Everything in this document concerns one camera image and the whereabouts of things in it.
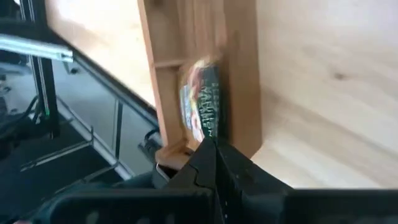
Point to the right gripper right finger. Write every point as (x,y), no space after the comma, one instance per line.
(248,186)

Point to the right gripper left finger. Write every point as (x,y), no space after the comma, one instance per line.
(192,177)

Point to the cream tea packet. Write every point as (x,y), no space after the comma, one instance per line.
(202,99)

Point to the wooden three-compartment tray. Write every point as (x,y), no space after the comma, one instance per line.
(242,93)

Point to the silver table base rail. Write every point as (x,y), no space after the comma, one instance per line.
(99,146)

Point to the black table frame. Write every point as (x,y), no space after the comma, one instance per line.
(124,93)

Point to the silver metal bracket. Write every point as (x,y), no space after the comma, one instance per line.
(34,48)

